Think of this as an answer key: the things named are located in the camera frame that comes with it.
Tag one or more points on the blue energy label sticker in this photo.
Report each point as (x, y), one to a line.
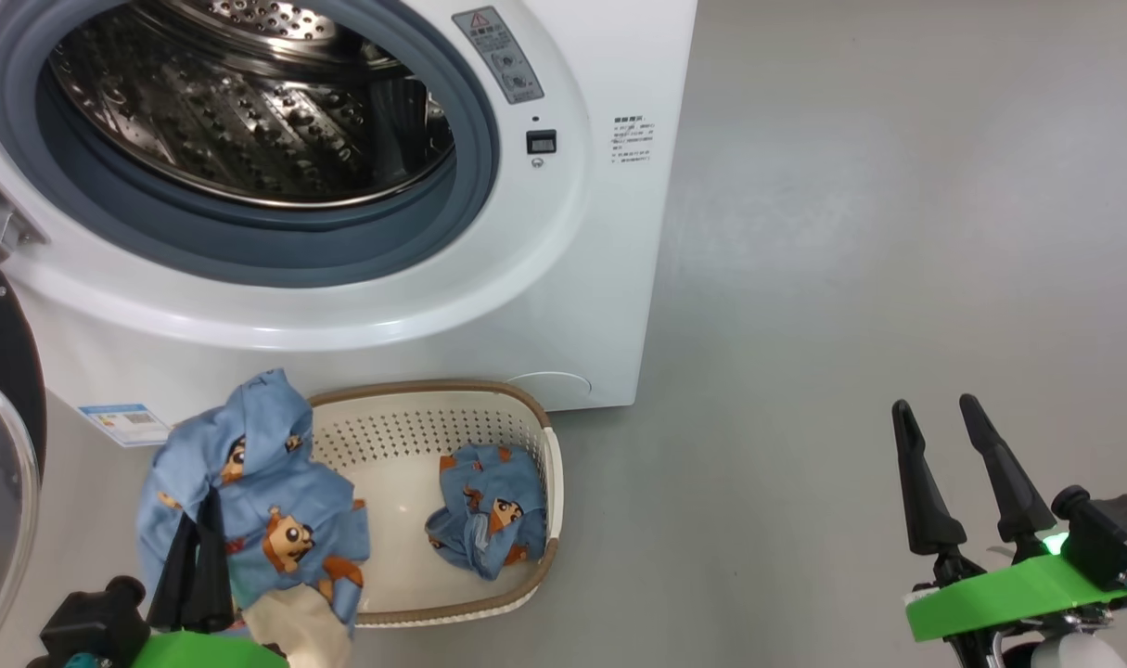
(125, 425)

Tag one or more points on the grey warning label strip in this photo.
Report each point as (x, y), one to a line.
(500, 56)

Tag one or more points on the round drain filter cover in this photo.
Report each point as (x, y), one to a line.
(554, 388)

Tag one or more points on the blue cartoon print garment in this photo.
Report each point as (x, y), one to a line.
(275, 482)
(489, 501)

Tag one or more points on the white front-load washing machine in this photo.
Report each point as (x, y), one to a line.
(600, 278)

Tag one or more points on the small printed text sticker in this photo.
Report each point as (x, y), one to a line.
(633, 139)

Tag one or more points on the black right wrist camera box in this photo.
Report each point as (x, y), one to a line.
(1110, 533)

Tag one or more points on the cream perforated laundry basket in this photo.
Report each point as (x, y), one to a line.
(396, 501)

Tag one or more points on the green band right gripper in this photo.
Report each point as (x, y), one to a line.
(1008, 598)

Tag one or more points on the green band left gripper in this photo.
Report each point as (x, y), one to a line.
(201, 652)

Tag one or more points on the silver door hinge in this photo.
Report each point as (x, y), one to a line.
(2, 218)

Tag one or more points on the black door lock slot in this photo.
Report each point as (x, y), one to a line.
(541, 142)

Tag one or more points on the stainless steel washer drum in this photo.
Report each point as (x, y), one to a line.
(248, 121)

